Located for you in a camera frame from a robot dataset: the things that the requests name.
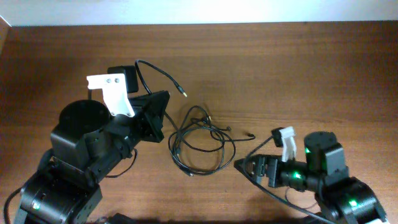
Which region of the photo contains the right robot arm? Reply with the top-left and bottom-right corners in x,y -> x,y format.
234,127 -> 388,223

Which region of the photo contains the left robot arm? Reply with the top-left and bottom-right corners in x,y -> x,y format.
14,91 -> 170,223

